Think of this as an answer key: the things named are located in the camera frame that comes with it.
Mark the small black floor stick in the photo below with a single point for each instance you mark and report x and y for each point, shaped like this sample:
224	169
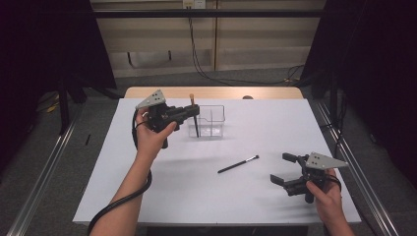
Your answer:
88	139

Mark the black brush with orange bristles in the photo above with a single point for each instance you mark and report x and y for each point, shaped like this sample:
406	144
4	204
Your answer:
196	128

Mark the black stand post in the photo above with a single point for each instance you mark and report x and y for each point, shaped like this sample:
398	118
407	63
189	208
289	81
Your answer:
64	108
333	98

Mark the black brush with silver ferrule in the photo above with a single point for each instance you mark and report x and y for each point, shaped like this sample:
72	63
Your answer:
237	164

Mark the white wall outlet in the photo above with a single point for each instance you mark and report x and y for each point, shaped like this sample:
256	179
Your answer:
194	3

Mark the black horizontal bar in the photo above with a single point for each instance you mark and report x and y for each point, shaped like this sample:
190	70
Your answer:
209	13

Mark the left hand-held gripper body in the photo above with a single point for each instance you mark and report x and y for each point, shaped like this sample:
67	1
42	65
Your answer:
157	116

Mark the person's right hand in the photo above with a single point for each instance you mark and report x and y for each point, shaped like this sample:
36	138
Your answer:
329	203

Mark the wooden table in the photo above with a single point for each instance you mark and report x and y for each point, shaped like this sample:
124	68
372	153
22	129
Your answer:
209	92

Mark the metal floor rail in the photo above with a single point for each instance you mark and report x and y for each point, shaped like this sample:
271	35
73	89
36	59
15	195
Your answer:
46	170
360	183

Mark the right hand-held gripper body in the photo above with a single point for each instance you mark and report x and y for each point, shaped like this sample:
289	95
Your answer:
323	161

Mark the dark curtain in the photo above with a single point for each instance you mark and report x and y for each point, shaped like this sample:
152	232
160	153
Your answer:
42	49
377	65

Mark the clear plastic organizer box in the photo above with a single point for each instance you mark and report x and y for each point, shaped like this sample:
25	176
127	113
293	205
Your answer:
214	128

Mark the person's left hand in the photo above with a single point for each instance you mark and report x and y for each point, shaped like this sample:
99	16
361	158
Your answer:
149	141

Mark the white table cover board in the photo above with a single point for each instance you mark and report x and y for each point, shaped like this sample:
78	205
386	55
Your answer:
209	196

